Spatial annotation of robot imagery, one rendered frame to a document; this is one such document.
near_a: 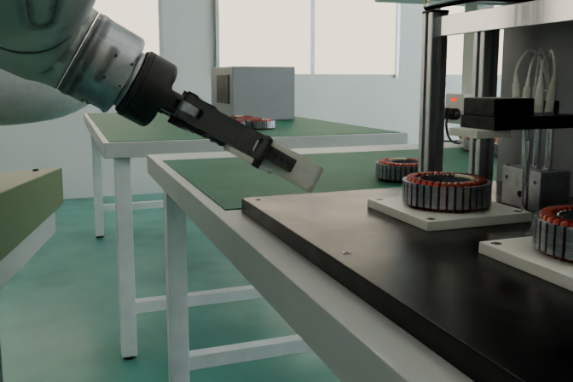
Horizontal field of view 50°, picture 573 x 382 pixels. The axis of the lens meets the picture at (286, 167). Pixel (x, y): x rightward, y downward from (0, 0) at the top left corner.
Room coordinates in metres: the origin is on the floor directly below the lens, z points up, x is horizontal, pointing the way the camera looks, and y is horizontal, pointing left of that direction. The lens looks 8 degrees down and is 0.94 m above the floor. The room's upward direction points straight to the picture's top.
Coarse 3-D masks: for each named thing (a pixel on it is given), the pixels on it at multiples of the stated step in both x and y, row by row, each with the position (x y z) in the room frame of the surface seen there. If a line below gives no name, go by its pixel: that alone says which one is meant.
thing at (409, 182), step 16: (416, 176) 0.80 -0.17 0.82; (432, 176) 0.82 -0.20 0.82; (448, 176) 0.82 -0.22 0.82; (464, 176) 0.80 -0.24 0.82; (480, 176) 0.79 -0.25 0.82; (416, 192) 0.75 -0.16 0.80; (432, 192) 0.74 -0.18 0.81; (448, 192) 0.73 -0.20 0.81; (464, 192) 0.73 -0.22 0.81; (480, 192) 0.74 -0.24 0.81; (432, 208) 0.74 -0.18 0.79; (448, 208) 0.73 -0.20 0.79; (464, 208) 0.73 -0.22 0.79; (480, 208) 0.74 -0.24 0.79
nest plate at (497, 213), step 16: (384, 208) 0.78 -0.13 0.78; (400, 208) 0.76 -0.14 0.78; (416, 208) 0.76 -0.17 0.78; (496, 208) 0.76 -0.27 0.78; (512, 208) 0.76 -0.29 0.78; (416, 224) 0.71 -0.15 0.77; (432, 224) 0.69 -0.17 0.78; (448, 224) 0.70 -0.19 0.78; (464, 224) 0.70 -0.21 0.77; (480, 224) 0.71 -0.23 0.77; (496, 224) 0.72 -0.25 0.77
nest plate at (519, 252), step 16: (496, 240) 0.60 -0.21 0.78; (512, 240) 0.60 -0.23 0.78; (528, 240) 0.60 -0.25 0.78; (496, 256) 0.57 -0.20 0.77; (512, 256) 0.55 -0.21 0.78; (528, 256) 0.55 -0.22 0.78; (544, 256) 0.55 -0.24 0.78; (528, 272) 0.53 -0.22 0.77; (544, 272) 0.52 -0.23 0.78; (560, 272) 0.50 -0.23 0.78
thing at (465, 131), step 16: (464, 112) 0.83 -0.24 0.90; (480, 112) 0.79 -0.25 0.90; (496, 112) 0.77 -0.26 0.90; (512, 112) 0.78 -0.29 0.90; (528, 112) 0.79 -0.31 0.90; (464, 128) 0.81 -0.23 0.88; (480, 128) 0.79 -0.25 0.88; (496, 128) 0.77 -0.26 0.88; (512, 128) 0.78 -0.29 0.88; (528, 128) 0.78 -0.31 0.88; (544, 128) 0.79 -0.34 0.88; (560, 128) 0.80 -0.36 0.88; (544, 160) 0.81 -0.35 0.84
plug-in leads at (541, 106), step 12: (540, 48) 0.86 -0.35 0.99; (540, 60) 0.85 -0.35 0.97; (516, 72) 0.85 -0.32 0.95; (528, 72) 0.82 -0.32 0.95; (540, 72) 0.81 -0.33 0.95; (516, 84) 0.85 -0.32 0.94; (528, 84) 0.82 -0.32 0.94; (540, 84) 0.81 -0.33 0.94; (552, 84) 0.82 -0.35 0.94; (516, 96) 0.85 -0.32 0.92; (528, 96) 0.82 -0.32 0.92; (540, 96) 0.81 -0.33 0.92; (552, 96) 0.82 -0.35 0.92; (540, 108) 0.80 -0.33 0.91; (552, 108) 0.82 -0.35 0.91
